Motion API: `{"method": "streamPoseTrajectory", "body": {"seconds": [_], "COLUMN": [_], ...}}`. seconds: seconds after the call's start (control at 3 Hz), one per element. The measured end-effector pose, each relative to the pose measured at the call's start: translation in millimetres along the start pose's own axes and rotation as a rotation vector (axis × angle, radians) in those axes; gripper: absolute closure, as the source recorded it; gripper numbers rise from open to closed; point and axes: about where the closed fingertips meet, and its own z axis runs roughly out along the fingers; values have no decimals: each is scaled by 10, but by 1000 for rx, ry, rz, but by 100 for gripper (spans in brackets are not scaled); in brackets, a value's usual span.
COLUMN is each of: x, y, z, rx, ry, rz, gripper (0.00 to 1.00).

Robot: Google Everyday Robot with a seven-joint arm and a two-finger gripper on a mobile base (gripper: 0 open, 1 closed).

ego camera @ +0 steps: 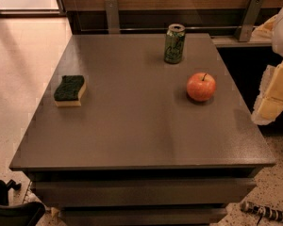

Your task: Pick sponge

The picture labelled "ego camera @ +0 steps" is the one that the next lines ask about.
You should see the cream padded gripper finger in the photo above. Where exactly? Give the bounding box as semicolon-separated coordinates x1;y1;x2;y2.
251;61;283;125

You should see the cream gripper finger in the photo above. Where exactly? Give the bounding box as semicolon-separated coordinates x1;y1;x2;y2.
251;15;276;40

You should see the green and yellow sponge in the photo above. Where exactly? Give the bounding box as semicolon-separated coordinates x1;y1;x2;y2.
54;75;86;107

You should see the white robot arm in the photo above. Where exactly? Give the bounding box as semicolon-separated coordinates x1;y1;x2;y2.
251;8;283;125

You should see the red apple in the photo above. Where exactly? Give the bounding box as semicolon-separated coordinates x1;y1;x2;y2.
186;73;216;102

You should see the green soda can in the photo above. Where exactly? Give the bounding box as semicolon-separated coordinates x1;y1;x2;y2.
164;24;186;64

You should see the grey drawer cabinet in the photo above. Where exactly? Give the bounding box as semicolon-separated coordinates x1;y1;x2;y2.
10;34;275;226

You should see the black chair base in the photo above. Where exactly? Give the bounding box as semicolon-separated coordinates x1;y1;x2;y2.
0;180;45;226

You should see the right metal wall bracket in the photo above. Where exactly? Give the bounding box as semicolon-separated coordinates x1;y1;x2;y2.
234;0;264;42

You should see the metal wall bracket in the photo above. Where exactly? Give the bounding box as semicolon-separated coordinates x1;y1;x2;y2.
105;0;120;34
234;0;264;42

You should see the black and white striped cable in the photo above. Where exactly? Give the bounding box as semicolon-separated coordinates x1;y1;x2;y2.
240;201;283;226

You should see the left metal wall bracket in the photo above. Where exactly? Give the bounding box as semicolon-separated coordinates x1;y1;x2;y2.
105;0;120;34

